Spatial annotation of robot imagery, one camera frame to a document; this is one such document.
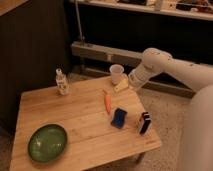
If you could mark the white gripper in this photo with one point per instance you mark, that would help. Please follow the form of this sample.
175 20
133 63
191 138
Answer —
138 77

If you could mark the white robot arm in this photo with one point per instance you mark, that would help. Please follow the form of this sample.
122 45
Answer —
196 139

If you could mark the white ceramic cup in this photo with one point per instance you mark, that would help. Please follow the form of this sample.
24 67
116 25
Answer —
116 72

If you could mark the blue sponge holder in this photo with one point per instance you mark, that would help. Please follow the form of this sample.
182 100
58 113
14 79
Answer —
119 118

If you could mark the grey metal shelf beam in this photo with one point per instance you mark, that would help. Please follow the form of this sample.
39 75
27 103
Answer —
127 58

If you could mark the black white box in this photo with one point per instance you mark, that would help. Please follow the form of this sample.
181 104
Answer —
144 122

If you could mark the wooden table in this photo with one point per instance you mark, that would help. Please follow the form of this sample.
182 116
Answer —
92 139

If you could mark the small clear bottle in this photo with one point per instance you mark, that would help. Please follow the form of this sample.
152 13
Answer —
62 82

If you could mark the metal vertical pole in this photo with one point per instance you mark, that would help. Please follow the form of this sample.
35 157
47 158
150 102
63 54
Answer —
81 37

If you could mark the green bowl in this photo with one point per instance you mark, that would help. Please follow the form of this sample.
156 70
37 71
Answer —
47 143

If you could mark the upper cluttered shelf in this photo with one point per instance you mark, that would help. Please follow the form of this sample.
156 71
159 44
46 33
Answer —
153 8

